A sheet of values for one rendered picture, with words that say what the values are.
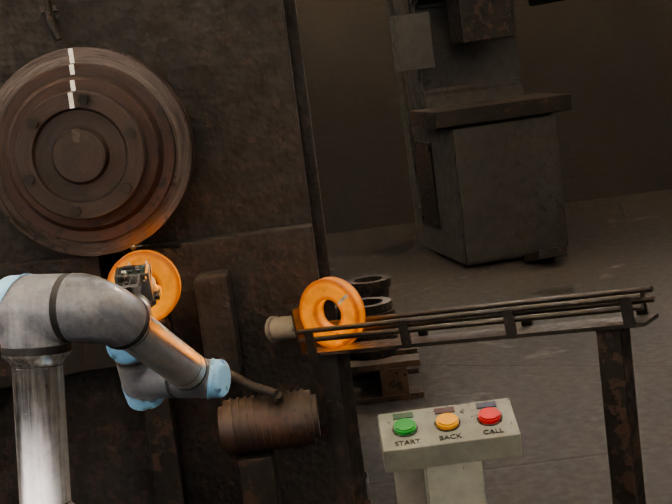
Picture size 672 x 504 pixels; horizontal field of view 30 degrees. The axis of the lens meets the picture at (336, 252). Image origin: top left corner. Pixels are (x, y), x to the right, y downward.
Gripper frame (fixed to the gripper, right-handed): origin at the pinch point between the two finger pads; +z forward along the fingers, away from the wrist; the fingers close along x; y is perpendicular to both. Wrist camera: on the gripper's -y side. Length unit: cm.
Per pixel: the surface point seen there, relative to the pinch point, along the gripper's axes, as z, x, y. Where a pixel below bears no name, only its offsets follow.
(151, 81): 27.7, -5.4, 34.9
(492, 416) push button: -58, -65, -8
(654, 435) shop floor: 75, -133, -106
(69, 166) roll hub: 14.6, 13.7, 21.8
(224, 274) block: 16.7, -15.9, -9.1
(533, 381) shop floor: 148, -110, -127
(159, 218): 19.6, -3.0, 5.3
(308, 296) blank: 3.2, -34.7, -10.6
